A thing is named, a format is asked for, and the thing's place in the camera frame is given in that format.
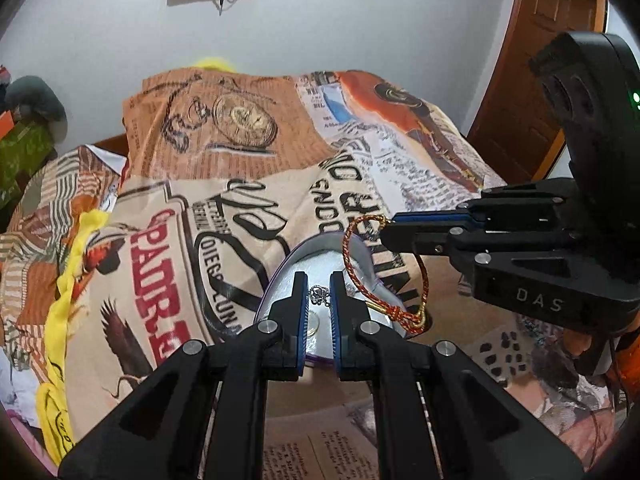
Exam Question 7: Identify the yellow cloth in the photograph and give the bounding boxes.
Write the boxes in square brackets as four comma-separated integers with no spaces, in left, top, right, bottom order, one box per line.
[38,209,111,467]

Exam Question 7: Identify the grey plush pillow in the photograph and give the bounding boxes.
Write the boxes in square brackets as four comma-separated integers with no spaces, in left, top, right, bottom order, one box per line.
[4,75,69,144]

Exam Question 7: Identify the striped orange cloth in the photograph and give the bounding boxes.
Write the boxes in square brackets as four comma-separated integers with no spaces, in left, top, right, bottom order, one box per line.
[0,144,129,342]

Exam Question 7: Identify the brown wooden door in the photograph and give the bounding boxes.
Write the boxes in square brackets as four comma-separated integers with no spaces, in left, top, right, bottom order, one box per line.
[466,0,609,182]

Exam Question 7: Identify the red gold braided bracelet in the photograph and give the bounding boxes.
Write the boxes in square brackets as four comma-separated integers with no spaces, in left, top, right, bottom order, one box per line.
[341,213,429,335]

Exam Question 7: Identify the person's right hand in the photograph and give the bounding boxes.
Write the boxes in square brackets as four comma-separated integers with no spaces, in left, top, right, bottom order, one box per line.
[563,329,640,402]

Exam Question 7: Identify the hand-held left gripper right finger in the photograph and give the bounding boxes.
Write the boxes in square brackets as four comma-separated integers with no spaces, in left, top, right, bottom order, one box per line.
[329,271,584,480]

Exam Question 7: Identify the pink plush item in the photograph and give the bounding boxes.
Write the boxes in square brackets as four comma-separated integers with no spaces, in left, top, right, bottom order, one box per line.
[0,410,57,477]

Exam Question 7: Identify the green patterned bag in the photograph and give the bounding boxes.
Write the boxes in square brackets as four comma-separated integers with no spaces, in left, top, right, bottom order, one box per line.
[0,120,57,211]

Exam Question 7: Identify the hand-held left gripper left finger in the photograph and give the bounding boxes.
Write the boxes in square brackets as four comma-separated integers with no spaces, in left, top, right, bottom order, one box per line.
[59,271,307,480]

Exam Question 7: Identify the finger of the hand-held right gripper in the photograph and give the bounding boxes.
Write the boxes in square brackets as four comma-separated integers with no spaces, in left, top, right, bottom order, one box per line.
[391,178,579,231]
[381,223,577,272]

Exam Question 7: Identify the heart-shaped purple tin box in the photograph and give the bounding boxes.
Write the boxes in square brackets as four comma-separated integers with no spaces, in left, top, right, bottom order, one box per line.
[255,233,427,367]

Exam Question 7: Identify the printed newspaper pattern blanket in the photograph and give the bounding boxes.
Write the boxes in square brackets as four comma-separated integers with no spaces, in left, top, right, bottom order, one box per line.
[65,69,623,480]

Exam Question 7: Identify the yellow plush object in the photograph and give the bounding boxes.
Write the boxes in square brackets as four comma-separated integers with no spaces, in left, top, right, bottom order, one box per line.
[192,56,239,74]

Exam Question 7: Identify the white crumpled cloth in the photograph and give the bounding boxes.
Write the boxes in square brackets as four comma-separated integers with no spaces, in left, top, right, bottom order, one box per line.
[0,349,47,427]

